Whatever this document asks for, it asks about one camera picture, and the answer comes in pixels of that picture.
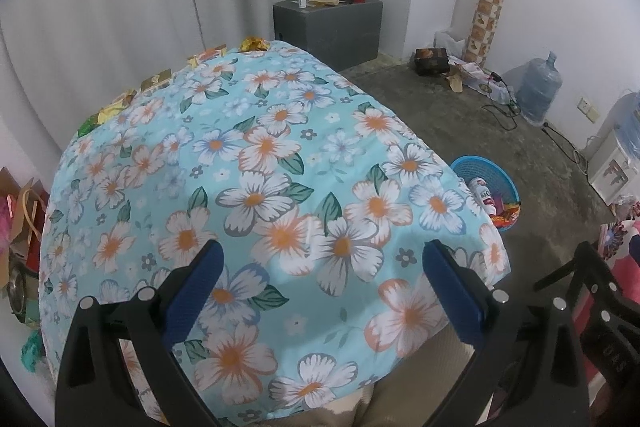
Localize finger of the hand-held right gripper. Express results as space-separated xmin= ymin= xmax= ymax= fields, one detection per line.
xmin=572 ymin=241 xmax=626 ymax=309
xmin=532 ymin=256 xmax=581 ymax=294

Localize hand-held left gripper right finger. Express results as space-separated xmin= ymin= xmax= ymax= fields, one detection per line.
xmin=421 ymin=239 xmax=591 ymax=427

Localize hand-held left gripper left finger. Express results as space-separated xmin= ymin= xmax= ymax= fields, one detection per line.
xmin=55 ymin=239 xmax=226 ymax=427

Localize white and red snack packet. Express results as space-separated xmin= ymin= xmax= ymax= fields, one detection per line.
xmin=470 ymin=177 xmax=498 ymax=215

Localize blue plastic basket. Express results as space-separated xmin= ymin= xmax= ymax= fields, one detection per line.
xmin=450 ymin=155 xmax=522 ymax=235

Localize pink floral clothing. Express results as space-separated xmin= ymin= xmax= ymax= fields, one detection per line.
xmin=597 ymin=202 xmax=640 ymax=288

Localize white water dispenser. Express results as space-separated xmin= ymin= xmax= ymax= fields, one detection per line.
xmin=587 ymin=127 xmax=640 ymax=208

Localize floral blue tablecloth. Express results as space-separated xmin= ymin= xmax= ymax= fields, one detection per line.
xmin=39 ymin=39 xmax=511 ymax=423

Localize blue water jug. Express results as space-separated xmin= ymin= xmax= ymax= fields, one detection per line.
xmin=515 ymin=52 xmax=563 ymax=128
xmin=617 ymin=89 xmax=640 ymax=148

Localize green cloth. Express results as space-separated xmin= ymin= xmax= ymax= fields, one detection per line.
xmin=20 ymin=332 xmax=46 ymax=373

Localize metal pot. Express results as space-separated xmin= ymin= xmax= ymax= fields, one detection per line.
xmin=5 ymin=262 xmax=41 ymax=323

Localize brown paper bag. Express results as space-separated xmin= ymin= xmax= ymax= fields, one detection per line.
xmin=7 ymin=167 xmax=51 ymax=258

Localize yellow snack packet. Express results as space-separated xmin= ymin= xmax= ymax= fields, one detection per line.
xmin=97 ymin=89 xmax=137 ymax=124

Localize gold box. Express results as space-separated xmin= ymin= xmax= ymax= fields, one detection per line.
xmin=140 ymin=69 xmax=173 ymax=94

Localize scattered papers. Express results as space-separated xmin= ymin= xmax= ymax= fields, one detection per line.
xmin=442 ymin=59 xmax=511 ymax=100

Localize orange and white snack packet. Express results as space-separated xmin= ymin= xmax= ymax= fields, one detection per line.
xmin=187 ymin=46 xmax=228 ymax=66

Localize dark box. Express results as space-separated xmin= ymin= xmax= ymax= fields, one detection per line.
xmin=414 ymin=48 xmax=449 ymax=76

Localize white bag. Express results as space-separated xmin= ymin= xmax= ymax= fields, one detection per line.
xmin=434 ymin=29 xmax=468 ymax=58

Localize patterned paper roll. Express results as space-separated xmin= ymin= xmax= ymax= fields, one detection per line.
xmin=462 ymin=0 xmax=508 ymax=65

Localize white roll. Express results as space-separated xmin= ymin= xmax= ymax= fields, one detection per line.
xmin=450 ymin=0 xmax=483 ymax=42

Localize grey cabinet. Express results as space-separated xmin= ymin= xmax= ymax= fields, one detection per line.
xmin=272 ymin=0 xmax=384 ymax=70

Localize black power cable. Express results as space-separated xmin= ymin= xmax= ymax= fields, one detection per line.
xmin=542 ymin=122 xmax=591 ymax=178

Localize wall socket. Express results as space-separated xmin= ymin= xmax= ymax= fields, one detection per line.
xmin=577 ymin=97 xmax=601 ymax=124

